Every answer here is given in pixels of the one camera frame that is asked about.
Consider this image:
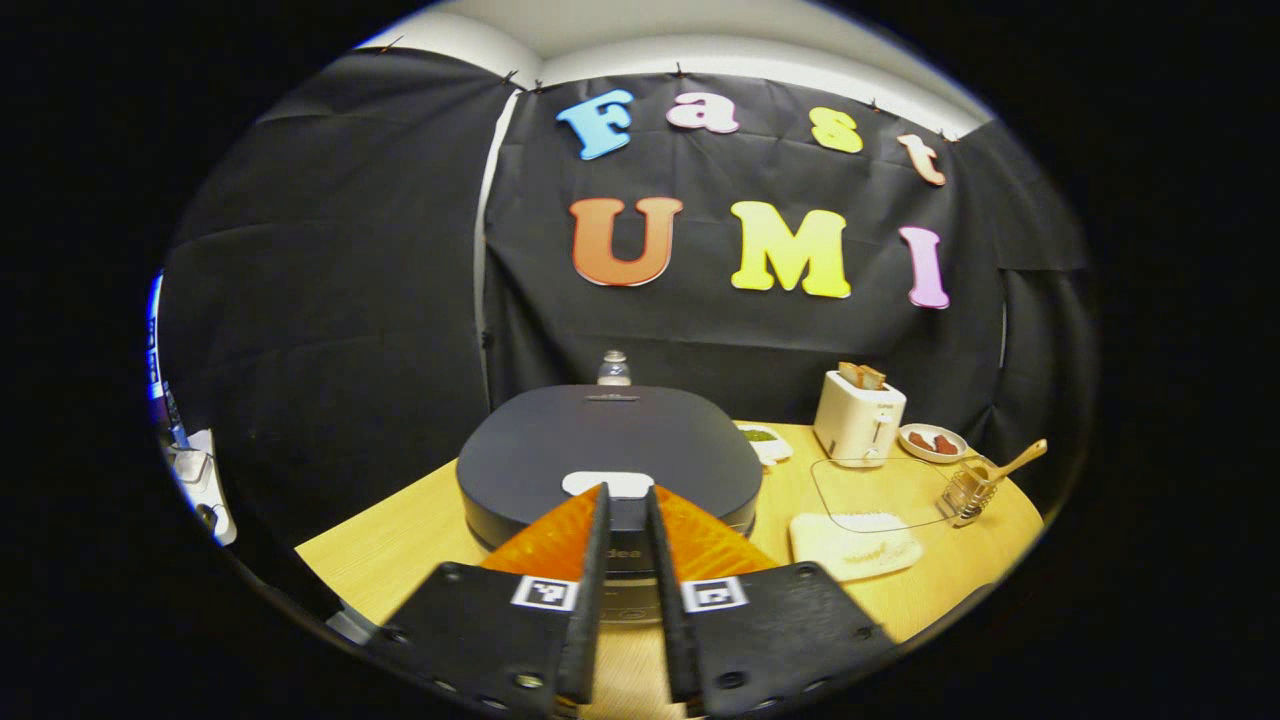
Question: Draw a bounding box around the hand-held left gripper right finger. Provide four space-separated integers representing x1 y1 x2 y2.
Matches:
643 485 898 719

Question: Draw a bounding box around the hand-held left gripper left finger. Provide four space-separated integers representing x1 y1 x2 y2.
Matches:
365 482 613 719

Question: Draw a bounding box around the black silver rice cooker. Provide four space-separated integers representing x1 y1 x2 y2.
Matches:
456 385 764 626

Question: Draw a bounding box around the metal wire chopstick holder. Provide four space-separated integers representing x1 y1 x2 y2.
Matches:
938 462 999 528

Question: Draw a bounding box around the wooden spoon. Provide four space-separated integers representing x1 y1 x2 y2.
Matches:
965 439 1049 491

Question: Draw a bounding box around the white divided side dish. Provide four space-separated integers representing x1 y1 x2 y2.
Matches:
735 421 795 467

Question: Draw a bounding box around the clear plastic container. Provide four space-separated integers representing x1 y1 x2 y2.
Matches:
788 455 981 584

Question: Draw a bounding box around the white toaster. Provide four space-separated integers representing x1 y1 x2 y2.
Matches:
812 370 908 469

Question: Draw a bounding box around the white round plate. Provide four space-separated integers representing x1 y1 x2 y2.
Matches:
897 423 969 464

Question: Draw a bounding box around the black backdrop cloth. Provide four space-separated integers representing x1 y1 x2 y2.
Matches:
158 48 1096 561

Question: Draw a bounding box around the white side desk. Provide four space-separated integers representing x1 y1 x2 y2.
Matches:
165 430 239 547

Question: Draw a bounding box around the computer monitor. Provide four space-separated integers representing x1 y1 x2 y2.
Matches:
147 270 171 401

